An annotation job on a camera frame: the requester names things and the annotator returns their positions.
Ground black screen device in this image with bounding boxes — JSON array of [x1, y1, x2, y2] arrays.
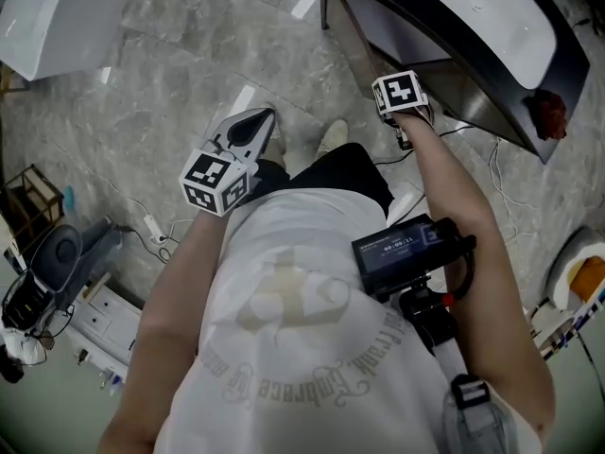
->
[[351, 212, 476, 298]]

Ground dark wooden sink cabinet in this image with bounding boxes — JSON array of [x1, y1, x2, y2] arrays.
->
[[319, 0, 593, 166]]

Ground white sink basin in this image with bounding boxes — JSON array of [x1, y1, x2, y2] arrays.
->
[[418, 0, 559, 92]]

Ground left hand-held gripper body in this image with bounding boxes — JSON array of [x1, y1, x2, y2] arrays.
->
[[178, 136, 260, 218]]

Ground white freestanding tub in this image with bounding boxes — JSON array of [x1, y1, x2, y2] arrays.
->
[[0, 0, 146, 83]]

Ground person's right beige shoe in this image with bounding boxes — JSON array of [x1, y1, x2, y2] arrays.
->
[[315, 117, 351, 160]]

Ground black power cable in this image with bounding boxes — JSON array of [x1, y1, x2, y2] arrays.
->
[[372, 123, 476, 168], [114, 223, 182, 265]]

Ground white cable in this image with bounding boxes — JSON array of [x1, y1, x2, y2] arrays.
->
[[488, 136, 541, 255]]

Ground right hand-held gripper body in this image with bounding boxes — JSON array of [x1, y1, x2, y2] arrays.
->
[[371, 69, 435, 154]]

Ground person's black shorts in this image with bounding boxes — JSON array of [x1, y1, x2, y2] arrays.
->
[[245, 142, 396, 218]]

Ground person's left forearm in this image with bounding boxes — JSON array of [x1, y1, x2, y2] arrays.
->
[[96, 207, 237, 454]]

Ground person's left beige shoe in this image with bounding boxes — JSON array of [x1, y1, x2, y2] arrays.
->
[[264, 111, 288, 159]]

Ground red cloth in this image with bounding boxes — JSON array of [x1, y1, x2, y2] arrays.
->
[[523, 87, 569, 143]]

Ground white power strip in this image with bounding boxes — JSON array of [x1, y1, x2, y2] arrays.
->
[[384, 181, 427, 224], [142, 213, 167, 247]]

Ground grey hard-shell backpack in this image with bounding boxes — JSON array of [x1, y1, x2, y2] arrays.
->
[[26, 217, 125, 303]]

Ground white drawer cabinet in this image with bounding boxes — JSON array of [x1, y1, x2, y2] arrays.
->
[[63, 279, 144, 369]]

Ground white foam wrapped object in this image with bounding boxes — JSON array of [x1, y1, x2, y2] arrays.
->
[[546, 226, 605, 312]]

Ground wooden frame rack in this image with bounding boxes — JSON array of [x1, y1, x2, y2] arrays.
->
[[3, 163, 66, 241]]

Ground black device mount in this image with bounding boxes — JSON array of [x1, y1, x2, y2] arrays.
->
[[399, 281, 460, 355]]

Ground person's beige shoe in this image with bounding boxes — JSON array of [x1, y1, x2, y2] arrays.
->
[[264, 111, 288, 159], [315, 117, 351, 160]]

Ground person's white printed t-shirt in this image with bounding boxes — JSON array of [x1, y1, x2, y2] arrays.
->
[[155, 186, 545, 454]]

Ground person's right forearm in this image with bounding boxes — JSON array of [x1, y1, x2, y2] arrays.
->
[[390, 110, 558, 448]]

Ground grey strap with black buckle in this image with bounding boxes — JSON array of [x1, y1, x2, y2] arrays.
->
[[433, 338, 522, 454]]

